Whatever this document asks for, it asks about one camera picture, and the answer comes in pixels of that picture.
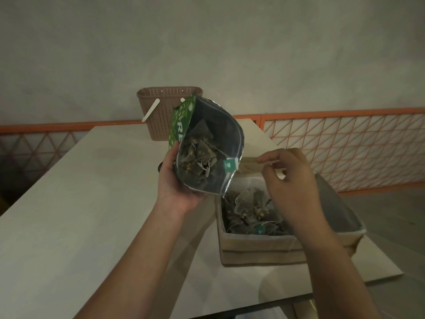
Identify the person's right hand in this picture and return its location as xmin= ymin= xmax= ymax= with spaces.
xmin=257 ymin=148 xmax=343 ymax=252

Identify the person's left forearm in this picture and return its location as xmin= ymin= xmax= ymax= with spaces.
xmin=74 ymin=199 xmax=190 ymax=319

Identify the orange metal mesh fence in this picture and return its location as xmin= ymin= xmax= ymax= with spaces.
xmin=0 ymin=108 xmax=425 ymax=197

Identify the person's right forearm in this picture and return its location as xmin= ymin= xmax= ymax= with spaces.
xmin=302 ymin=234 xmax=383 ymax=319

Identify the person's left hand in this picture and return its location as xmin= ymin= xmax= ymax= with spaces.
xmin=156 ymin=142 xmax=210 ymax=215

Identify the beige fabric storage box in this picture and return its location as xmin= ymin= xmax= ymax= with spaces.
xmin=216 ymin=156 xmax=367 ymax=267

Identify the pile of green tea bags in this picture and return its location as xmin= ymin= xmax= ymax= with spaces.
xmin=179 ymin=119 xmax=238 ymax=187
xmin=221 ymin=186 xmax=293 ymax=236

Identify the brown perforated plastic basket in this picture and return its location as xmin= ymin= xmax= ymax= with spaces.
xmin=136 ymin=85 xmax=204 ymax=142

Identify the green tea pouch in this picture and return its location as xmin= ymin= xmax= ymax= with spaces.
xmin=168 ymin=94 xmax=246 ymax=196

